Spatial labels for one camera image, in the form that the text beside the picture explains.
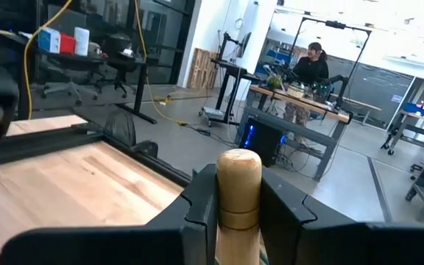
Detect person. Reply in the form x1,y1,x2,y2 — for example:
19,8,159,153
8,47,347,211
284,41,330,124

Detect computer tower blue lights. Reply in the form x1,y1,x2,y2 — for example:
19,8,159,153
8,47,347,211
238,117,285,169

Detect wooden top metal desk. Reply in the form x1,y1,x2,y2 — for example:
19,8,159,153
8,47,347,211
247,84,353,183

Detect black standing desk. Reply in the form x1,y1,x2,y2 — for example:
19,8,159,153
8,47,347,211
199,58,261,128

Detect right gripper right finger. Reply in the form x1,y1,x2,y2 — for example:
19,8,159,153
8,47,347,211
258,168,424,265

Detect long black table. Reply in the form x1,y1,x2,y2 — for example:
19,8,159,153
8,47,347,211
0,29,158,124

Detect round-blade trowel wooden handle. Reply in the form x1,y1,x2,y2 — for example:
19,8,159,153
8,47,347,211
215,147,264,265

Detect black aluminium table frame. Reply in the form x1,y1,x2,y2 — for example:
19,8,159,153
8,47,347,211
0,121,193,188

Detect computer monitor on arm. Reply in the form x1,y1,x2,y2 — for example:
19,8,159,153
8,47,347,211
236,31,252,59

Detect small potted green plant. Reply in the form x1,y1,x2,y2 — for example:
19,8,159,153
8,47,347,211
266,74,283,91

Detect wooden pallet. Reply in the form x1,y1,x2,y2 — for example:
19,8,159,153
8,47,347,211
187,47,219,91

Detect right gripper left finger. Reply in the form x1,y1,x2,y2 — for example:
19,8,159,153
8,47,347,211
0,163,220,265

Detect grey office chair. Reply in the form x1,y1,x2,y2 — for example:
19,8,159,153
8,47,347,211
40,58,99,106

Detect yellow extension cable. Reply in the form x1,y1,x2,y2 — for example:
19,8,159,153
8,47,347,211
23,0,189,128

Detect black gantry frame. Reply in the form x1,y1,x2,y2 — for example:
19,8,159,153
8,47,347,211
293,16,373,111

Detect red box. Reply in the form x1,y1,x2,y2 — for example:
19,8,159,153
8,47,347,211
59,32,77,55

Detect black table clamp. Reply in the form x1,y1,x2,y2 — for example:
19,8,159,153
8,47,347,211
132,139,160,159

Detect blue white box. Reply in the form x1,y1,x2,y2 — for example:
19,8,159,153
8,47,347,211
38,27,62,54

